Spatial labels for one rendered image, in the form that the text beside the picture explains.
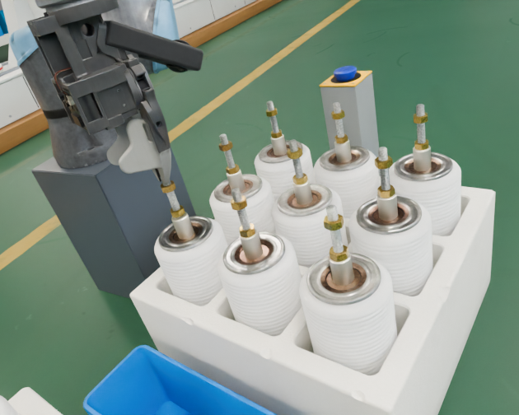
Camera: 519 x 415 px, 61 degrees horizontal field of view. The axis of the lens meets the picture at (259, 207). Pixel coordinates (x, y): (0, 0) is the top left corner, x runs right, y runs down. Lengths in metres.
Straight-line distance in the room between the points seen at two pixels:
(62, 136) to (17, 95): 1.61
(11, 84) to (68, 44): 1.93
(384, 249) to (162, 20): 0.48
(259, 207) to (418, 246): 0.23
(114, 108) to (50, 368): 0.57
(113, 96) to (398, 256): 0.35
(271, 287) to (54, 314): 0.63
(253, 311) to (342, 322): 0.12
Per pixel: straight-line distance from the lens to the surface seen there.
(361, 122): 0.82
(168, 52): 0.53
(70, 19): 0.48
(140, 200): 0.83
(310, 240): 0.58
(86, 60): 0.50
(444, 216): 0.64
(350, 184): 0.66
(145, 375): 0.71
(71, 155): 0.82
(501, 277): 0.85
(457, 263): 0.59
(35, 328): 1.04
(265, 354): 0.52
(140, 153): 0.52
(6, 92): 2.40
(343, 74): 0.82
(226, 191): 0.67
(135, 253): 0.84
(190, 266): 0.58
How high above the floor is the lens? 0.57
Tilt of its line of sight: 31 degrees down
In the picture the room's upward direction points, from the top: 15 degrees counter-clockwise
